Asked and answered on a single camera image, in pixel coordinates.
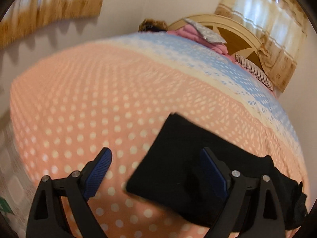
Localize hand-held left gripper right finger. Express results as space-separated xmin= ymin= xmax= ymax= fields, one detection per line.
xmin=200 ymin=147 xmax=285 ymax=238

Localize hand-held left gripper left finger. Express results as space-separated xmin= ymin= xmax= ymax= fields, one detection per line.
xmin=26 ymin=147 xmax=113 ymax=238

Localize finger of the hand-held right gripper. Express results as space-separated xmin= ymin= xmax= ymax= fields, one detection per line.
xmin=297 ymin=181 xmax=307 ymax=219

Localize black pants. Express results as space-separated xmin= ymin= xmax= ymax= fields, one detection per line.
xmin=126 ymin=113 xmax=307 ymax=231

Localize polka dot bed blanket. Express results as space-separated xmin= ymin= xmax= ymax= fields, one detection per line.
xmin=10 ymin=31 xmax=310 ymax=238

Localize green object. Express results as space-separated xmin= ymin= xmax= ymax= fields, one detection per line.
xmin=0 ymin=196 xmax=14 ymax=216

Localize striped pillow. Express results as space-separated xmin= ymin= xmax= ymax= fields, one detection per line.
xmin=235 ymin=54 xmax=275 ymax=92

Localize cream and brown headboard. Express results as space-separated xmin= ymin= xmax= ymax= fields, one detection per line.
xmin=168 ymin=14 xmax=268 ymax=77

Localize pink folded blanket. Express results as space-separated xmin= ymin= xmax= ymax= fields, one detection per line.
xmin=167 ymin=25 xmax=228 ymax=55

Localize grey floral pillow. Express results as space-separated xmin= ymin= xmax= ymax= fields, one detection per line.
xmin=183 ymin=18 xmax=226 ymax=42

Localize beige floral window curtain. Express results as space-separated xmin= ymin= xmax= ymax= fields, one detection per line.
xmin=214 ymin=0 xmax=310 ymax=93

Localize brown patterned bundle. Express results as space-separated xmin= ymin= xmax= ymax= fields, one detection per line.
xmin=138 ymin=18 xmax=169 ymax=33

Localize golden side curtain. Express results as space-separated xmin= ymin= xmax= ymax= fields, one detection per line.
xmin=0 ymin=0 xmax=106 ymax=49

